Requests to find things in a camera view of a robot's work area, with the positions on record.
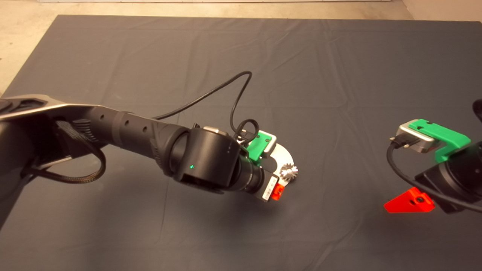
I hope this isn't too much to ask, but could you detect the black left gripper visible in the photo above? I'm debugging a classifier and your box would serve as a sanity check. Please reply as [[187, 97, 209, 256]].
[[245, 156, 285, 203]]

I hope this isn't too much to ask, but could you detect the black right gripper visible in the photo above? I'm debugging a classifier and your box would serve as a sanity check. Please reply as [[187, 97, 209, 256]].
[[383, 141, 482, 214]]

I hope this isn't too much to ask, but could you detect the larger steel gear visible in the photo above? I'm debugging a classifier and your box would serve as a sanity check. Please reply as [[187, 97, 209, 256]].
[[279, 164, 299, 182]]

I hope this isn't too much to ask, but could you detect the round metal plate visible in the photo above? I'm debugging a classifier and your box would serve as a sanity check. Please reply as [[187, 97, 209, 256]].
[[271, 145, 297, 185]]

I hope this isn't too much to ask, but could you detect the dark grey table cloth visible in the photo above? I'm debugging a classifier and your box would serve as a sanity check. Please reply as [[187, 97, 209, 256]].
[[0, 15, 482, 271]]

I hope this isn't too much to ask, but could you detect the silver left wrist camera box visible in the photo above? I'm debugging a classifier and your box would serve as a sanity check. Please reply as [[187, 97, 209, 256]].
[[264, 132, 278, 154]]

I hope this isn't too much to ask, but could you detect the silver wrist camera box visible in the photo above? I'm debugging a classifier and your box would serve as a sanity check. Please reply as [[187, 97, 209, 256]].
[[397, 123, 437, 154], [264, 132, 278, 154]]

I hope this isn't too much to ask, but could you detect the green left camera mount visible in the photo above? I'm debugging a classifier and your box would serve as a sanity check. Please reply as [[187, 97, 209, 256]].
[[247, 131, 272, 160]]

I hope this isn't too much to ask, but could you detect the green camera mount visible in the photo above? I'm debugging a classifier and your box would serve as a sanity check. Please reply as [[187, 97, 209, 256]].
[[409, 119, 471, 163], [247, 131, 272, 160]]

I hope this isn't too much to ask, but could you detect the thick black right camera cable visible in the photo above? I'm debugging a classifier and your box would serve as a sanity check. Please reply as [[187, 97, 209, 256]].
[[387, 135, 482, 212]]

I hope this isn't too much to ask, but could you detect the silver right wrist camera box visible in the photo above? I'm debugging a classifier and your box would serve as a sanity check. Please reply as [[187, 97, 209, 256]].
[[397, 123, 437, 154]]

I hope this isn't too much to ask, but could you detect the green right camera mount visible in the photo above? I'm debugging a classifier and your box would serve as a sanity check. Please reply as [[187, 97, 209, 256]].
[[409, 119, 471, 163]]

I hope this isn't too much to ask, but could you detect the thin black left camera cable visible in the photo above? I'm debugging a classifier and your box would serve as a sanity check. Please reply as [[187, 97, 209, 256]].
[[153, 71, 260, 145]]

